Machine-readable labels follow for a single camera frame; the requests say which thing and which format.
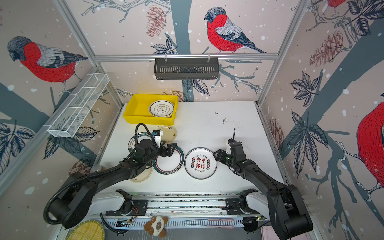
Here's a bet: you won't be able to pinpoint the pink chopsticks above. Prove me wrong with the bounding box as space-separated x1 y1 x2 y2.
184 219 235 229

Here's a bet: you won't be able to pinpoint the yellow plastic bin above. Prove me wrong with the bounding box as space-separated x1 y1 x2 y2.
123 94 178 126

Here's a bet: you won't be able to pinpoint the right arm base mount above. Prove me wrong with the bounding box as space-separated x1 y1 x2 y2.
225 189 260 215

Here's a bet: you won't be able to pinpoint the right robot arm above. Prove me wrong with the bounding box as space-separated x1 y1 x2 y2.
214 139 314 240

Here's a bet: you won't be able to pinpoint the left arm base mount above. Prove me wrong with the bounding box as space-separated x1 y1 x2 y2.
105 190 148 217

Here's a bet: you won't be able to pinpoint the small cream patterned plate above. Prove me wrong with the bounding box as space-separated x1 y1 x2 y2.
159 126 177 143

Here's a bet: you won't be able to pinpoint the cream plate with dark spot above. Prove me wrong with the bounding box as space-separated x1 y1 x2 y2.
130 168 153 183

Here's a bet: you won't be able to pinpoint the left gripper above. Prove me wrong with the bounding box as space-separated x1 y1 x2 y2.
144 139 178 165

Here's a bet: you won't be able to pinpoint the panda plush toy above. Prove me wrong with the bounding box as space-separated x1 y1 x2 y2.
144 216 169 238

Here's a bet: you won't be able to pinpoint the black corrugated cable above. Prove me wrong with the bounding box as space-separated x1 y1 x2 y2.
42 122 160 235

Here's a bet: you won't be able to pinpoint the dark green lettered rim plate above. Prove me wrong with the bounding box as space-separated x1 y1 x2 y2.
128 132 151 153

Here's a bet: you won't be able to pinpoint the yellow bamboo mat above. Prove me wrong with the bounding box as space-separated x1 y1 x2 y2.
66 220 105 240

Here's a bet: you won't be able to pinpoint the red characters white plate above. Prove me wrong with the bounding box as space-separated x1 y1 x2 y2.
184 147 217 180

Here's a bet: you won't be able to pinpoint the pink tray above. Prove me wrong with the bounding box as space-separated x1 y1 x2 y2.
261 226 280 240

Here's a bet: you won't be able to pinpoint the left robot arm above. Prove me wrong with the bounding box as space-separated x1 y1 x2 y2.
43 139 177 229

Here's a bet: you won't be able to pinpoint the white wire mesh basket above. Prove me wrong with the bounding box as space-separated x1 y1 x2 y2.
48 73 110 138

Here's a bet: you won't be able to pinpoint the white green cloud plate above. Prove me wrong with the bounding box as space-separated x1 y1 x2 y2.
149 100 175 118

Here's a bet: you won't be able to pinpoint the black hanging basket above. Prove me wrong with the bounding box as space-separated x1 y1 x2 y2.
154 58 219 80

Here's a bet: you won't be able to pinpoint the large green red rimmed plate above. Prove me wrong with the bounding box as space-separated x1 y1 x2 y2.
154 147 185 175

